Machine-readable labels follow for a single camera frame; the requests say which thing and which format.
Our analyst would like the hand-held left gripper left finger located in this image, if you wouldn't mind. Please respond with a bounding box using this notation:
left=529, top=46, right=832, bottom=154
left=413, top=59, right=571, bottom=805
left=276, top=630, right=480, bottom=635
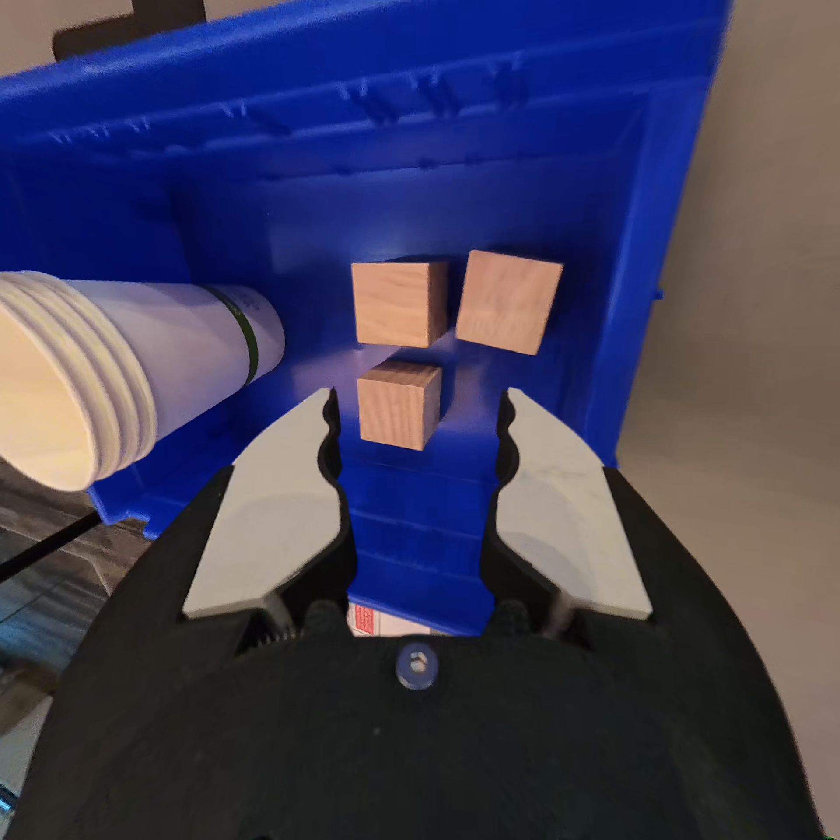
left=182, top=387, right=358, bottom=641

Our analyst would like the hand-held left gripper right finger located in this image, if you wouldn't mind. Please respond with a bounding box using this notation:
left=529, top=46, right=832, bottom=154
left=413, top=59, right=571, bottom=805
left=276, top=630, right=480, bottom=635
left=480, top=387, right=655, bottom=637

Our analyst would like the wooden cube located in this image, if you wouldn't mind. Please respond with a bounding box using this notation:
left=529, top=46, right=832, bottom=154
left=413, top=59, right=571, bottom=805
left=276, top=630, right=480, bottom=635
left=357, top=359, right=444, bottom=453
left=454, top=248, right=565, bottom=357
left=350, top=260, right=450, bottom=349

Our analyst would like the blue plastic bin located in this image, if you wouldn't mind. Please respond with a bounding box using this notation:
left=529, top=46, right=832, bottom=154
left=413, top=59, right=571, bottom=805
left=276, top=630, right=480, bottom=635
left=0, top=0, right=735, bottom=637

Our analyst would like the grey desk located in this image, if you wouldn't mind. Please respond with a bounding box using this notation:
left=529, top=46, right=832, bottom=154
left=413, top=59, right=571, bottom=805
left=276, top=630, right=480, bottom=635
left=0, top=0, right=840, bottom=821

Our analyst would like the laminated sheet with red label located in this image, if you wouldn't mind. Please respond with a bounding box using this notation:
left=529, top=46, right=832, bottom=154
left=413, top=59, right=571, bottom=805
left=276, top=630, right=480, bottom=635
left=348, top=602, right=435, bottom=639

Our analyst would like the white paper cup green stripe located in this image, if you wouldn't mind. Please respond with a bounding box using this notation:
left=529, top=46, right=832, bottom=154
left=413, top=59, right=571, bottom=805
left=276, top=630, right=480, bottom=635
left=59, top=279, right=287, bottom=460

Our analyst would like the black tape patch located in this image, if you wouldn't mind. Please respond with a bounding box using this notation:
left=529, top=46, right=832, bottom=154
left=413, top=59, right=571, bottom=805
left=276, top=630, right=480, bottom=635
left=52, top=0, right=207, bottom=63

